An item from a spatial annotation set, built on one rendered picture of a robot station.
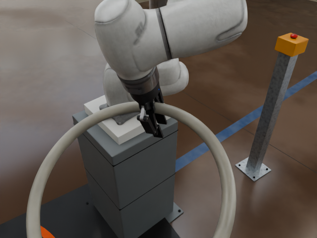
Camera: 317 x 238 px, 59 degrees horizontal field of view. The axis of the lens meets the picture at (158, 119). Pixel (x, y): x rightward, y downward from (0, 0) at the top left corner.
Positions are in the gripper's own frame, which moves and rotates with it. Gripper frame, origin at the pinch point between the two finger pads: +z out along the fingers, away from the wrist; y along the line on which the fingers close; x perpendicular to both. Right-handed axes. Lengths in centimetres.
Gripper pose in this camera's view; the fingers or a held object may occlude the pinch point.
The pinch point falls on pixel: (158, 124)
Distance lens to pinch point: 83.0
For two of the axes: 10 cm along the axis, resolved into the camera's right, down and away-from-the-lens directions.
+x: 9.5, 1.1, -2.9
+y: -2.4, 8.5, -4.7
